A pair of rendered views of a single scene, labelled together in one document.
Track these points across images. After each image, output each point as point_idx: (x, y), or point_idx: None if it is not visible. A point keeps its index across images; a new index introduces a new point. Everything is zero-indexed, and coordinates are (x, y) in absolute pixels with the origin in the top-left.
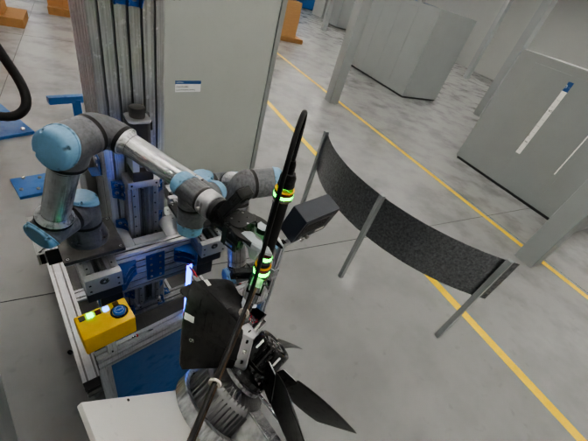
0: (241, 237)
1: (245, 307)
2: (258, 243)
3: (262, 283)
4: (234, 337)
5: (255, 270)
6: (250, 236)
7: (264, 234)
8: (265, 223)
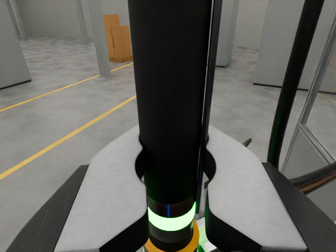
0: (312, 208)
1: (290, 180)
2: (231, 145)
3: (201, 219)
4: (328, 166)
5: (197, 250)
6: (245, 186)
7: (212, 94)
8: (59, 211)
